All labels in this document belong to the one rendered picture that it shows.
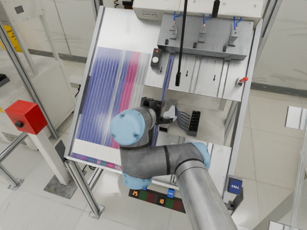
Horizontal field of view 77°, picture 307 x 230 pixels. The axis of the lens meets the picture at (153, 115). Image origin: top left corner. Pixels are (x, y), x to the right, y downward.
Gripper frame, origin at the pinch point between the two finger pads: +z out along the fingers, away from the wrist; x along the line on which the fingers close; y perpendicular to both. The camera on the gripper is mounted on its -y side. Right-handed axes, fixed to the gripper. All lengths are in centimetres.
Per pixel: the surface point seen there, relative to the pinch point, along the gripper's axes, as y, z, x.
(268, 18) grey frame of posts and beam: 43, 14, -34
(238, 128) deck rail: 0.5, 2.5, -30.6
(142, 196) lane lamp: -33.7, -4.2, 0.0
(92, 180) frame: -55, 27, 40
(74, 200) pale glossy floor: -84, 40, 59
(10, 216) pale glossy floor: -96, 20, 96
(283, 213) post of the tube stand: -32, 9, -57
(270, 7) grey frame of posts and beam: 46, 11, -33
